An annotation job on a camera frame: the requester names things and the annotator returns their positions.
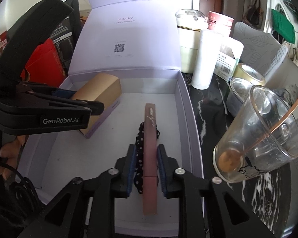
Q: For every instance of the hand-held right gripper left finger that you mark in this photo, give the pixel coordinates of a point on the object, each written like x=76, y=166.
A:
x=131, y=171

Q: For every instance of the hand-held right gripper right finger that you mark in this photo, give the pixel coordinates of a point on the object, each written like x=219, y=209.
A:
x=162, y=173

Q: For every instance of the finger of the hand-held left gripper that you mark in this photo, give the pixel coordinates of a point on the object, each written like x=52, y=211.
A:
x=62, y=93
x=96, y=107

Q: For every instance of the gold box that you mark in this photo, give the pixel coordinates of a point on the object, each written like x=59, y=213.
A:
x=99, y=96

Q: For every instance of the black polka dot headband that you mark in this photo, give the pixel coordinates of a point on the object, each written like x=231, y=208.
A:
x=139, y=151

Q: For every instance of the pink-purple cosmetics box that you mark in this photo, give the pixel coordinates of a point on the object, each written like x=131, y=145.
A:
x=150, y=153

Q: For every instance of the lavender gift box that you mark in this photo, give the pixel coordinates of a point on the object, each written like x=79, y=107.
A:
x=129, y=54

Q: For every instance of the person's left hand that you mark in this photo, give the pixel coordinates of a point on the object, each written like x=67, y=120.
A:
x=8, y=151

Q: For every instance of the red canister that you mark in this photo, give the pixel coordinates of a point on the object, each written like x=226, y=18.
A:
x=49, y=62

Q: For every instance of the black oats bag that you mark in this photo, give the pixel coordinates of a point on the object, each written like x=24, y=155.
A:
x=67, y=42

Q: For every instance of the small steel bowl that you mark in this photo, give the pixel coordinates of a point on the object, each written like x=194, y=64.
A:
x=236, y=99

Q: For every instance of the white pot with glass lid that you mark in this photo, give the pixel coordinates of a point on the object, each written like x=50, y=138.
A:
x=188, y=54

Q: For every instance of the white tumbler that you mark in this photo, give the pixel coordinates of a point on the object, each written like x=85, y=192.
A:
x=206, y=62

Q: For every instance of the glass mug with cartoon dog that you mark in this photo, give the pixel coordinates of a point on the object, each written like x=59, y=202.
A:
x=275, y=129

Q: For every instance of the white carton with barcode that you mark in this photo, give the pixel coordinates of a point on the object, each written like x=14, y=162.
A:
x=226, y=64

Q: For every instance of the tan tape roll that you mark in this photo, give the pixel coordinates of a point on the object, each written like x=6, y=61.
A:
x=241, y=70

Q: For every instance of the pink paper cups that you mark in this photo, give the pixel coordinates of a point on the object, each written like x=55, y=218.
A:
x=218, y=21

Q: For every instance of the dark cloth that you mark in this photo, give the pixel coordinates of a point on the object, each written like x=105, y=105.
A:
x=288, y=91

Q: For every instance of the grey leaf-pattern chair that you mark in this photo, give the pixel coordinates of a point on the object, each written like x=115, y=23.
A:
x=260, y=47

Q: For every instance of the brown handbag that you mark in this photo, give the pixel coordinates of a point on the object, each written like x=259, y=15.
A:
x=254, y=14

